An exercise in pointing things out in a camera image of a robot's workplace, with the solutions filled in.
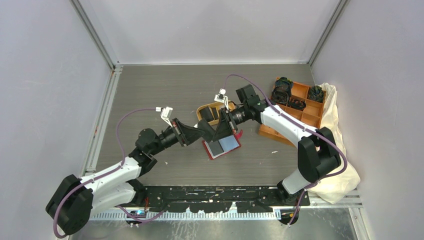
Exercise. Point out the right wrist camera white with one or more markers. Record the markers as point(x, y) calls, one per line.
point(221, 97)

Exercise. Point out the orange compartment organizer tray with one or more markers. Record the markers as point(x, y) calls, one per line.
point(305, 110)

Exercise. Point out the red card holder wallet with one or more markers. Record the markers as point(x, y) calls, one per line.
point(228, 144)

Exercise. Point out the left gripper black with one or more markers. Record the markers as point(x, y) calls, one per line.
point(187, 133)

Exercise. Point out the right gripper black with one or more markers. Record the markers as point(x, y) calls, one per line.
point(225, 128)

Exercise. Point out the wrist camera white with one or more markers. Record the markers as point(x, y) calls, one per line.
point(165, 113)
point(221, 97)

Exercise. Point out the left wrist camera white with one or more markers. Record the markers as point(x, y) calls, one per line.
point(165, 113)

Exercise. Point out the rolled black belt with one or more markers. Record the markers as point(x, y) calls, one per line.
point(281, 95)

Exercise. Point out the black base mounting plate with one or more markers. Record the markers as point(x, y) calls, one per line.
point(214, 199)

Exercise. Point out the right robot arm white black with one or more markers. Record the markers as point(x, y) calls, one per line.
point(317, 153)

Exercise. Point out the rolled green dark belt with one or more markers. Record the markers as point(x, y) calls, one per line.
point(316, 94)

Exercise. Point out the black credit card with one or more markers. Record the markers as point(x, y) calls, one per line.
point(215, 148)

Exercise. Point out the orange oval card tray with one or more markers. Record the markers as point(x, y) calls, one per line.
point(215, 107)

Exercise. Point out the rolled dark patterned belt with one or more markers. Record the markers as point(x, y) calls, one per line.
point(284, 82)

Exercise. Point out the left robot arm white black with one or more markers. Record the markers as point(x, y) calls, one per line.
point(76, 199)

